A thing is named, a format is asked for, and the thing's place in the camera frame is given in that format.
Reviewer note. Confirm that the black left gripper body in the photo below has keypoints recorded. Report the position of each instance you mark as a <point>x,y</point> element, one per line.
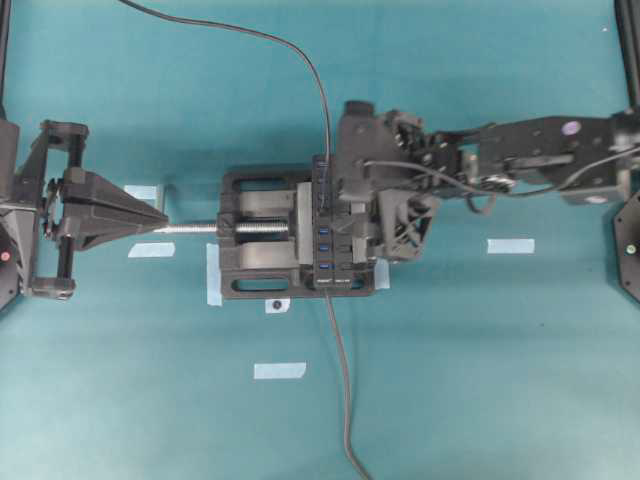
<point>35,202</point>

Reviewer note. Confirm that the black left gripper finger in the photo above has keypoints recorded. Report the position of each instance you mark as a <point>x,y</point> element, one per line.
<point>92,194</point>
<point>87,233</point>

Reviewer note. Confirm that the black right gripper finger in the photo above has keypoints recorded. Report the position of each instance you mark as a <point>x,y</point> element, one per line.
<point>355,193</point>
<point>361,228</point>

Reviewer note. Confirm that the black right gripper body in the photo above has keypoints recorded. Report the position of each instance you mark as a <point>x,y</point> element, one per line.
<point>377,146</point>

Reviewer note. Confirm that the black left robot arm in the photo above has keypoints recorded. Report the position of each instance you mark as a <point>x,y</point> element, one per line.
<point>47,261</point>

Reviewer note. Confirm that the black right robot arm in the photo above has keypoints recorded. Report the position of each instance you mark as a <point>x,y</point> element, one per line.
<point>583,159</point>

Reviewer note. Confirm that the black multi-port USB hub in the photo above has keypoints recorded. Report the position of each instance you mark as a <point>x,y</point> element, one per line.
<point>331,261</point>

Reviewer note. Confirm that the blue tape vise right edge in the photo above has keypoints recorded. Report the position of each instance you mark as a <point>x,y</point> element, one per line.
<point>382,274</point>

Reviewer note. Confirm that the blue tape vise edge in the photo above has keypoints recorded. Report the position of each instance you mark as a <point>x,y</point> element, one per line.
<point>382,274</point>
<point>213,276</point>

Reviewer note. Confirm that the blue tape near crank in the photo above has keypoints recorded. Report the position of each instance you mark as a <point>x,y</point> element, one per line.
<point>144,192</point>

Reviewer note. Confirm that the blue tape left lower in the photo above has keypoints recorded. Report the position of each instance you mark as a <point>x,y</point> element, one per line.
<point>152,250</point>

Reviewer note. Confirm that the black bench vise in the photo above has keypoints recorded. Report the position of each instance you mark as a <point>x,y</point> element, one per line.
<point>264,232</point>

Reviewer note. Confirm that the small tape with black dot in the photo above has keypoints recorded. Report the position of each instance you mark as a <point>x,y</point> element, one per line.
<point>277,306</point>

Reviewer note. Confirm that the blue tape vise left edge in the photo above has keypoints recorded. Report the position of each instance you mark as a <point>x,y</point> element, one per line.
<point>213,276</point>

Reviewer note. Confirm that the blue tape bottom centre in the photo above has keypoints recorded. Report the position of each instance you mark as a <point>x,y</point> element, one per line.
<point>279,371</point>

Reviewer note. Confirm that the blue tape right side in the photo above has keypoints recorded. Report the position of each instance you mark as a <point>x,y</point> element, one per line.
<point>511,246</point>

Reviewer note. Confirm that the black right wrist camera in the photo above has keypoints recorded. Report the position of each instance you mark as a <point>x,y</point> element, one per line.
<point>359,108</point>

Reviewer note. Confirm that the silver vise crank handle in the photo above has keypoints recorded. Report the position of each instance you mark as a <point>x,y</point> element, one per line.
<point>191,228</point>

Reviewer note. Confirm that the black frame rail left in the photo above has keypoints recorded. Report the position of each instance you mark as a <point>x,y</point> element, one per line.
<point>5,12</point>

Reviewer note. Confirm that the black frame rail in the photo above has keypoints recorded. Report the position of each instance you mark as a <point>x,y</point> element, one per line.
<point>5,12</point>
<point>627,23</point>

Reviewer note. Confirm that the black frame rail right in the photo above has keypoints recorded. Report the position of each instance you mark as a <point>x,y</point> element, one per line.
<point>627,23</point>

